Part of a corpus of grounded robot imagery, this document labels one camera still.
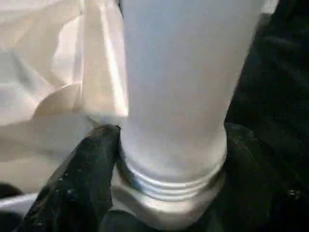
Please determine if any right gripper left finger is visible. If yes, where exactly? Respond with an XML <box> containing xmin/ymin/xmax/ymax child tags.
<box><xmin>17</xmin><ymin>124</ymin><xmax>121</xmax><ymax>232</ymax></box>

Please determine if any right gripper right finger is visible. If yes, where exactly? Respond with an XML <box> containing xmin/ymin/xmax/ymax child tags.
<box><xmin>205</xmin><ymin>123</ymin><xmax>309</xmax><ymax>232</ymax></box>

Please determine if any white plastic table top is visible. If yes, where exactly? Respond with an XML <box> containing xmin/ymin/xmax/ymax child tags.
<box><xmin>0</xmin><ymin>0</ymin><xmax>281</xmax><ymax>230</ymax></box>

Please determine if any white plastic table leg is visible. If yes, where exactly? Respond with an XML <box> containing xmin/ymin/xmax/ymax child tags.
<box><xmin>118</xmin><ymin>0</ymin><xmax>266</xmax><ymax>201</ymax></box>

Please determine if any black work mat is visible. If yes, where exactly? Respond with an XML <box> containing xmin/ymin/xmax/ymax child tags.
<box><xmin>0</xmin><ymin>0</ymin><xmax>309</xmax><ymax>232</ymax></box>

